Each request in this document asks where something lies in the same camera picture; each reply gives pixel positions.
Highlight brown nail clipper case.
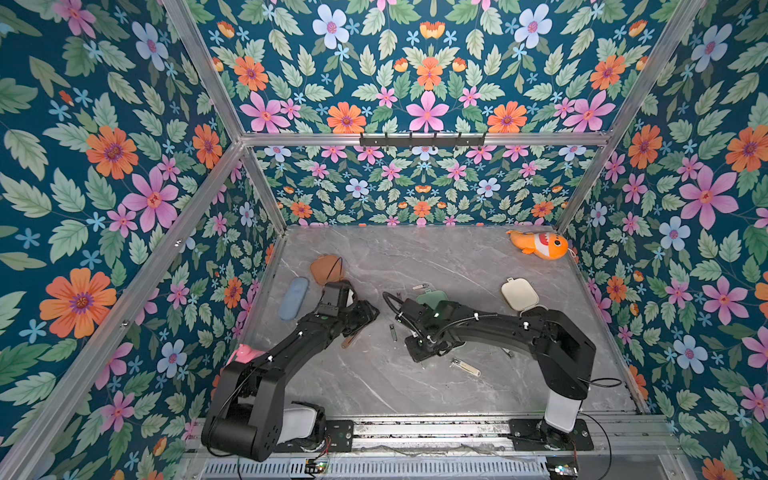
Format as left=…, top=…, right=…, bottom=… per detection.
left=310, top=255, right=345, bottom=286

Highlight cream nail clipper case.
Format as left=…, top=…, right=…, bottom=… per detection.
left=500, top=278, right=540, bottom=312

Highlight black hook rail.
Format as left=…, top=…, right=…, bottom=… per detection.
left=359, top=132, right=486, bottom=149

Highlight blue oval case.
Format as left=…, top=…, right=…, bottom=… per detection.
left=278, top=277, right=309, bottom=322

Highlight pink alarm clock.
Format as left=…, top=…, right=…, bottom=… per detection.
left=227, top=344, right=264, bottom=364

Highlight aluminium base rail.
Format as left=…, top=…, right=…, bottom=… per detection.
left=312, top=412, right=683, bottom=455

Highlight cream large nail clipper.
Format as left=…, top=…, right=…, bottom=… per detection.
left=451, top=358, right=482, bottom=378

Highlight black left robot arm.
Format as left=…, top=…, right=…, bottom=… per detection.
left=201, top=280, right=380, bottom=461

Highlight green nail clipper case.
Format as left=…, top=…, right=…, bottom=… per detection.
left=416, top=290, right=448, bottom=309

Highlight orange clownfish plush toy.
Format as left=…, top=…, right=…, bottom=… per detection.
left=506, top=230, right=569, bottom=260

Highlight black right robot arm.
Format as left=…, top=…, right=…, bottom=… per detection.
left=395, top=299, right=596, bottom=434

